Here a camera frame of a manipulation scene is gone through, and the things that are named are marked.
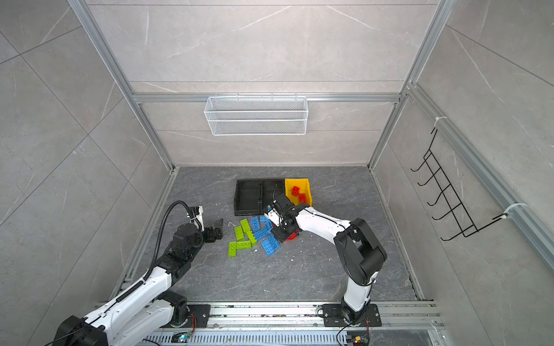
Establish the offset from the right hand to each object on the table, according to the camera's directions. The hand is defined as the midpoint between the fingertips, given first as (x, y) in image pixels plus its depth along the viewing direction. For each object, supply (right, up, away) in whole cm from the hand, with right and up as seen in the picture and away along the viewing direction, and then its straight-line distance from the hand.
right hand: (281, 229), depth 91 cm
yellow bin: (+12, +19, +15) cm, 27 cm away
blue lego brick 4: (-3, -5, -1) cm, 6 cm away
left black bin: (-17, +13, +19) cm, 29 cm away
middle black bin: (-6, +16, +22) cm, 28 cm away
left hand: (-28, +7, -8) cm, 30 cm away
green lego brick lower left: (-21, -8, -2) cm, 22 cm away
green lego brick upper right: (-16, +1, +4) cm, 17 cm away
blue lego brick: (-12, +2, +4) cm, 12 cm away
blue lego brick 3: (-9, -2, +1) cm, 9 cm away
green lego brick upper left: (-19, -2, +1) cm, 19 cm away
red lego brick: (+7, +16, +16) cm, 24 cm away
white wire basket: (-12, +52, +9) cm, 54 cm away
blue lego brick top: (-8, +4, +4) cm, 10 cm away
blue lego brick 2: (-5, +1, +2) cm, 6 cm away
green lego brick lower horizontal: (-16, -6, -1) cm, 17 cm away
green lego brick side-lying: (-12, -3, -1) cm, 13 cm away
